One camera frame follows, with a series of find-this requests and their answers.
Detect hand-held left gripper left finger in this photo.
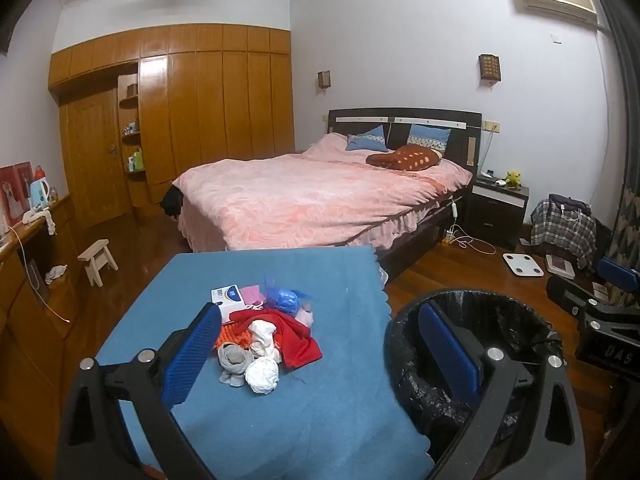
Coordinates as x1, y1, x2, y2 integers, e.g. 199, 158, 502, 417
55, 301, 223, 480

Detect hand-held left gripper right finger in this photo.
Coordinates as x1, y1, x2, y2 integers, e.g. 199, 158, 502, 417
417, 300, 586, 480

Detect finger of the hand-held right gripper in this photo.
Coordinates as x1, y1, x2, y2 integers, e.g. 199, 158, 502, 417
546, 274, 608, 321
597, 256, 640, 293

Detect grey sock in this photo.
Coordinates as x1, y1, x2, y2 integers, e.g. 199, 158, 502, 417
216, 341, 256, 388

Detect large orange foam net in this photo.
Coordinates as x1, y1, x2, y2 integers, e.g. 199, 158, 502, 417
216, 322, 253, 351

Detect black lined trash bin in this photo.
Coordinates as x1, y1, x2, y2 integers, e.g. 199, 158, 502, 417
385, 287, 571, 466

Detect white cardboard box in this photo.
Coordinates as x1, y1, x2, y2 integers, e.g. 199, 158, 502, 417
211, 285, 248, 321

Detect white sock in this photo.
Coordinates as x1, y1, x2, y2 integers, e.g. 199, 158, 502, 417
245, 357, 281, 395
248, 320, 283, 361

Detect blue plastic bag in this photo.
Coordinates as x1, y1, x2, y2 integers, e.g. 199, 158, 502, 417
262, 277, 313, 316

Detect red cloth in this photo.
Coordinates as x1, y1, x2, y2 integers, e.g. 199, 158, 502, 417
230, 308, 323, 368

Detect white scale with red panel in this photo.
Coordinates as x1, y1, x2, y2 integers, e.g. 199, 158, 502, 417
545, 254, 576, 278

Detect white bathroom scale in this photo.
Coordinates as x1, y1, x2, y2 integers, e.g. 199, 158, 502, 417
502, 253, 545, 277

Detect plaid cloth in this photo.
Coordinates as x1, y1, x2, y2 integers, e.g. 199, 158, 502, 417
530, 199, 598, 271

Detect dark garment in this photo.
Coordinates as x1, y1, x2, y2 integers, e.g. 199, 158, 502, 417
548, 193, 591, 211

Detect dark nightstand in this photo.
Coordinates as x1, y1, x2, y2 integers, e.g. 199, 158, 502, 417
465, 172, 530, 251

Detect blue tablecloth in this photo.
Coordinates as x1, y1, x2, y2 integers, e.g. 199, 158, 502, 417
95, 247, 436, 480

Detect small wooden stool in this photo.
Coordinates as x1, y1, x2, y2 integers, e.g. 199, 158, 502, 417
77, 239, 118, 288

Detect black cloth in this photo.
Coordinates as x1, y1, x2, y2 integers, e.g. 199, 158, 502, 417
160, 185, 187, 221

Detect wooden side cabinet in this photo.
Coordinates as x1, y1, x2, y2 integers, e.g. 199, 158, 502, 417
0, 192, 101, 480

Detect pink blanket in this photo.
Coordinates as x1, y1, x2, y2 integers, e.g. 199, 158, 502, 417
172, 132, 473, 253

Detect brown dotted pillow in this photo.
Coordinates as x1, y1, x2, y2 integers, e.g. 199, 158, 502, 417
366, 144, 442, 172

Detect white cloth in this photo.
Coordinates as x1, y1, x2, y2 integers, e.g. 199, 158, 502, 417
22, 206, 57, 235

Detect blue pillow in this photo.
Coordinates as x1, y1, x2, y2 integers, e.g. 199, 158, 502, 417
406, 124, 452, 153
346, 125, 391, 153

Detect wooden door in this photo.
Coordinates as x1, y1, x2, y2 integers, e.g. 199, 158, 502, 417
60, 85, 132, 228

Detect light blue kettle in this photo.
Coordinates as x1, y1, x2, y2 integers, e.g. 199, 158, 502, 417
30, 166, 53, 209

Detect dark wooden bed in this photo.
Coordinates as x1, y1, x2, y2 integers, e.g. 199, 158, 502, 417
172, 108, 483, 281

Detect red photo frames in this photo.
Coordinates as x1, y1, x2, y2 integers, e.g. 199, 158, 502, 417
0, 162, 35, 226

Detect wooden wardrobe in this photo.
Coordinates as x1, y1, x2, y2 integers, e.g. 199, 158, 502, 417
48, 23, 296, 221

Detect white power cable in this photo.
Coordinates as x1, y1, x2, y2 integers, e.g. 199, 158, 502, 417
450, 200, 496, 256

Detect white charger cable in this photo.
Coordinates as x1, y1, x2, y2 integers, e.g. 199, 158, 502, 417
10, 225, 71, 323

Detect large wooden wall lamp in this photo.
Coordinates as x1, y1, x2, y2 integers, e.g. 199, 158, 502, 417
478, 53, 501, 83

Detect wall air conditioner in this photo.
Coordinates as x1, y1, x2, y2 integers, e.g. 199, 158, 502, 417
515, 0, 598, 28

